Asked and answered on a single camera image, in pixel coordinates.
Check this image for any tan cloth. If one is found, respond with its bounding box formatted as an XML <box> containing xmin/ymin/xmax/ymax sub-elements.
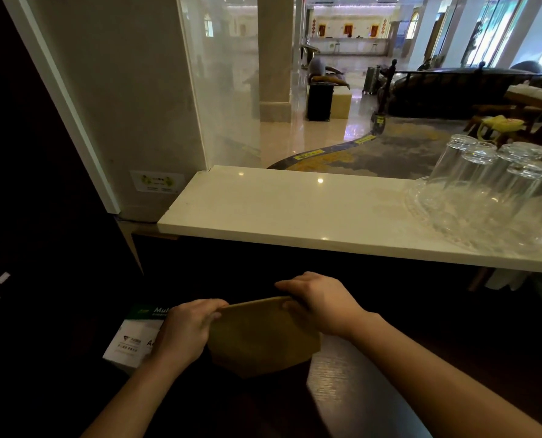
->
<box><xmin>206</xmin><ymin>296</ymin><xmax>322</xmax><ymax>379</ymax></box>

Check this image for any beige stone pillar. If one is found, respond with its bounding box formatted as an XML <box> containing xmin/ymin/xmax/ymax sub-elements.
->
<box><xmin>257</xmin><ymin>0</ymin><xmax>295</xmax><ymax>123</ymax></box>

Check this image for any wooden table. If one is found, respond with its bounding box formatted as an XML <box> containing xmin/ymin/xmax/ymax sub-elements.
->
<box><xmin>463</xmin><ymin>84</ymin><xmax>542</xmax><ymax>146</ymax></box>

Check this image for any person's left forearm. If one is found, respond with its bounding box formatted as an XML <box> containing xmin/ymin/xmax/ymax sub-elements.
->
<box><xmin>81</xmin><ymin>350</ymin><xmax>186</xmax><ymax>438</ymax></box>

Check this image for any black suitcase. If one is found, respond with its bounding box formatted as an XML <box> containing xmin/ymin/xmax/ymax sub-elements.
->
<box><xmin>306</xmin><ymin>82</ymin><xmax>336</xmax><ymax>122</ymax></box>

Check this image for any person's right forearm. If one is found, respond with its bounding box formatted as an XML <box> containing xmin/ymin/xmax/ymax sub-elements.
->
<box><xmin>348</xmin><ymin>312</ymin><xmax>542</xmax><ymax>438</ymax></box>

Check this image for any white reception counter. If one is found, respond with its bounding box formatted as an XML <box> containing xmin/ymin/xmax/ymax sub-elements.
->
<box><xmin>309</xmin><ymin>36</ymin><xmax>391</xmax><ymax>57</ymax></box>

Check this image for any person's right hand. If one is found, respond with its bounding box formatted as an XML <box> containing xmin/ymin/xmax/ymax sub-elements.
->
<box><xmin>274</xmin><ymin>271</ymin><xmax>368</xmax><ymax>339</ymax></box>

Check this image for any silver suitcase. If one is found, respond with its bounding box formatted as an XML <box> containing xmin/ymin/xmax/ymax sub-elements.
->
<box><xmin>362</xmin><ymin>65</ymin><xmax>382</xmax><ymax>96</ymax></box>

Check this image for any clear glass partition pane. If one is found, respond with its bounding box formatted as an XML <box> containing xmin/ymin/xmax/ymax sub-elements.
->
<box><xmin>177</xmin><ymin>0</ymin><xmax>542</xmax><ymax>180</ymax></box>

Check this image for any patterned grey and yellow carpet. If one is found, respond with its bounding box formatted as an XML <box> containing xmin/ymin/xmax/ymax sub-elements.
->
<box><xmin>268</xmin><ymin>116</ymin><xmax>542</xmax><ymax>180</ymax></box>

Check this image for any person's left hand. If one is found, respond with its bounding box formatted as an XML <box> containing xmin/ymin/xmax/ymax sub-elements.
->
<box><xmin>153</xmin><ymin>298</ymin><xmax>230</xmax><ymax>368</ymax></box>

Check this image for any beige stone bench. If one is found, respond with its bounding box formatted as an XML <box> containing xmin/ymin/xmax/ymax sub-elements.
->
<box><xmin>329</xmin><ymin>86</ymin><xmax>353</xmax><ymax>120</ymax></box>

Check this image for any white and green paper box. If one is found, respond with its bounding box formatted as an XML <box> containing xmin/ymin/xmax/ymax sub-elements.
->
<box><xmin>102</xmin><ymin>305</ymin><xmax>171</xmax><ymax>375</ymax></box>

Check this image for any dark sofa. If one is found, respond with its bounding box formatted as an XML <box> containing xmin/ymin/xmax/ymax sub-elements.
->
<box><xmin>388</xmin><ymin>67</ymin><xmax>542</xmax><ymax>120</ymax></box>

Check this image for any white wall sticker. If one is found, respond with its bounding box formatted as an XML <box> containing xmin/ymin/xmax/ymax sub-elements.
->
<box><xmin>130</xmin><ymin>170</ymin><xmax>185</xmax><ymax>195</ymax></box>

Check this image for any white door frame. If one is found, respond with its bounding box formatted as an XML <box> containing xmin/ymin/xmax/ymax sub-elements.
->
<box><xmin>1</xmin><ymin>0</ymin><xmax>121</xmax><ymax>215</ymax></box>

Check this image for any yellow bag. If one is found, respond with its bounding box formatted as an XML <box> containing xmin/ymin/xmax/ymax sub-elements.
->
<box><xmin>476</xmin><ymin>115</ymin><xmax>526</xmax><ymax>144</ymax></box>

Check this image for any clear glass tray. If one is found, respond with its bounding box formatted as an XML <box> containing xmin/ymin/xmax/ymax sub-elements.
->
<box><xmin>404</xmin><ymin>177</ymin><xmax>542</xmax><ymax>259</ymax></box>

